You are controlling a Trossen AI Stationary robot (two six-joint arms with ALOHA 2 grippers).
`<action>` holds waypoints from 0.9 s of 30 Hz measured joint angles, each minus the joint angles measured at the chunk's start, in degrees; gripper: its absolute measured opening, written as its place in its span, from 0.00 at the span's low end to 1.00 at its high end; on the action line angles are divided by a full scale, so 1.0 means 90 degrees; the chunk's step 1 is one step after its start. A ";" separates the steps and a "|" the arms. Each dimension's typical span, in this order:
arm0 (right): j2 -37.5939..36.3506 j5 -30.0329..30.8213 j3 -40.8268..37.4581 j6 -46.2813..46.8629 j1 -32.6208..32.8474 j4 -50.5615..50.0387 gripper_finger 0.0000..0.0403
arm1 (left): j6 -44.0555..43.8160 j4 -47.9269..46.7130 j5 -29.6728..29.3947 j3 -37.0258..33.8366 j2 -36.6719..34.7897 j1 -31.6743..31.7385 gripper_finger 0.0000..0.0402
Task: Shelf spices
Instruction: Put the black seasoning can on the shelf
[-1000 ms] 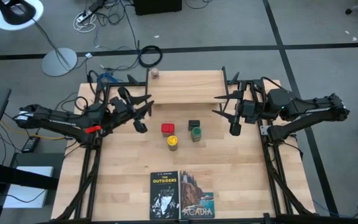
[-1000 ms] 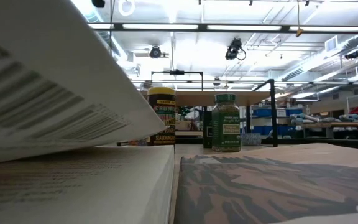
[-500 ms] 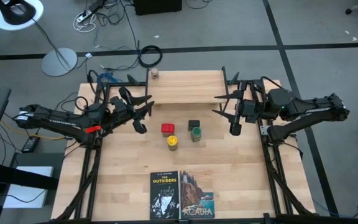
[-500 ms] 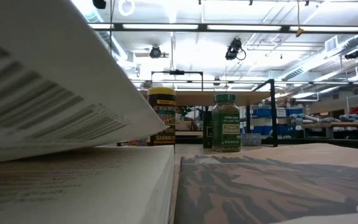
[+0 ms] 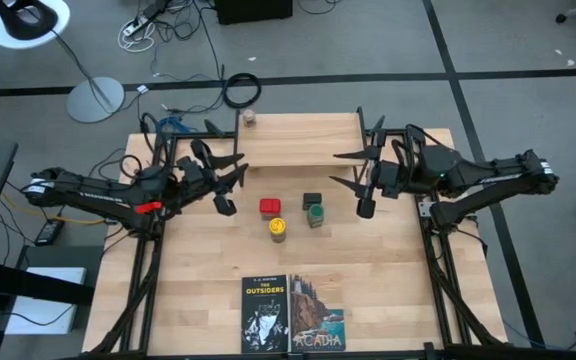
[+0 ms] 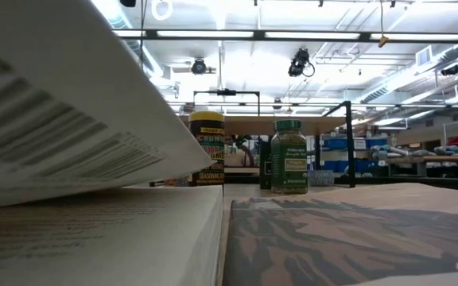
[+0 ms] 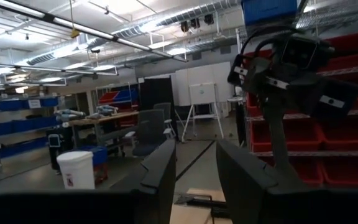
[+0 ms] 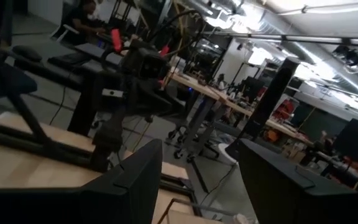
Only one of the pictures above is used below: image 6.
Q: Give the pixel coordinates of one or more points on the black aluminium table frame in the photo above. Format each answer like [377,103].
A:
[412,182]

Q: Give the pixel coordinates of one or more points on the wooden background table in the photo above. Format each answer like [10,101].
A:
[241,170]

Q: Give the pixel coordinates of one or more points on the grey patterned bowl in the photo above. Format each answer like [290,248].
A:
[321,178]

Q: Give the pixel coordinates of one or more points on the small clear spice jar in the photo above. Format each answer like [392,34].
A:
[188,109]

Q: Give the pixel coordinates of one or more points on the open white paper book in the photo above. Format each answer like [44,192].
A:
[54,119]

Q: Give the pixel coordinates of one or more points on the Acadia lighthouse cover book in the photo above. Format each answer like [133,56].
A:
[352,238]

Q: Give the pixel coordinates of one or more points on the blue storage bins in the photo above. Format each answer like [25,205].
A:
[334,144]

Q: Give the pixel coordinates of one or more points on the yellow lid seasoning jar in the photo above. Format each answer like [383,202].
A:
[207,151]

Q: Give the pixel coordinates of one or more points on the green lid oregano jar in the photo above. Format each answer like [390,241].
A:
[289,167]

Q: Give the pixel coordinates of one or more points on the wooden shelf with black frame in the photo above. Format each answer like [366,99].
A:
[253,125]

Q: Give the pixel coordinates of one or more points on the black ceiling fixture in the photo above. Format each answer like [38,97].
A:
[198,66]

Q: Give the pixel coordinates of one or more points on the black overhead camera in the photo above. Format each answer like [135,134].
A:
[298,63]

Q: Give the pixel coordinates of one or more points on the background workbench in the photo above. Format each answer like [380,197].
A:
[431,159]

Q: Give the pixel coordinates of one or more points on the ceiling air vent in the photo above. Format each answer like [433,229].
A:
[424,55]

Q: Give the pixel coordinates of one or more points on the orange object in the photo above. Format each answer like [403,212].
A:
[177,182]

